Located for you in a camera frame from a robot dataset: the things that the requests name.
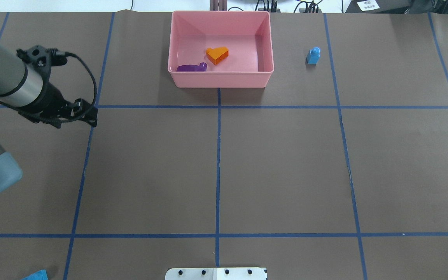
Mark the pink plastic box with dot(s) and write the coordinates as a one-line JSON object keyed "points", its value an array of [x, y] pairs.
{"points": [[247, 35]]}

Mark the purple block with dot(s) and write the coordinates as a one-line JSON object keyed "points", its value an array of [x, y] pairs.
{"points": [[201, 67]]}

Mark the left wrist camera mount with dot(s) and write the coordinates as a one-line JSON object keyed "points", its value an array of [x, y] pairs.
{"points": [[42, 59]]}

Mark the long blue block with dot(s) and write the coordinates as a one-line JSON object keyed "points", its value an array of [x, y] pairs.
{"points": [[38, 275]]}

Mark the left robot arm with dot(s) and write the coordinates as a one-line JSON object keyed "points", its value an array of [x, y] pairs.
{"points": [[25, 87]]}

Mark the orange block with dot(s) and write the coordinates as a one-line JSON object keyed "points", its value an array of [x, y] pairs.
{"points": [[217, 55]]}

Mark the small blue block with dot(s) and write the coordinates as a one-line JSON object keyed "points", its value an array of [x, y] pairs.
{"points": [[313, 56]]}

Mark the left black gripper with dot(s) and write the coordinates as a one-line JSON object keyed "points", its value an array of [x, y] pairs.
{"points": [[50, 98]]}

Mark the white camera pedestal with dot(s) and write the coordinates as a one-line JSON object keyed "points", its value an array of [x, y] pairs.
{"points": [[232, 273]]}

